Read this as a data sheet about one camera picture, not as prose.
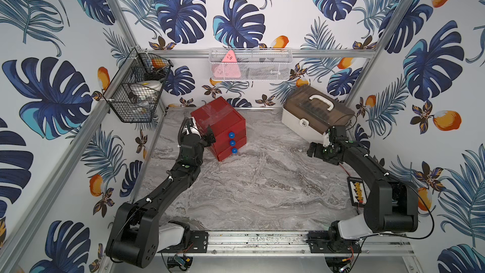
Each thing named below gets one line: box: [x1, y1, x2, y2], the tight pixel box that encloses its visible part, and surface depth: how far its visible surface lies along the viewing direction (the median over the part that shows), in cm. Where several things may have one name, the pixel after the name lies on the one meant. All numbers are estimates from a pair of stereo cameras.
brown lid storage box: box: [281, 84, 356, 143], surface depth 98 cm
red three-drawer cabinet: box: [190, 96, 247, 162], surface depth 90 cm
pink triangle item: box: [213, 49, 242, 79], surface depth 92 cm
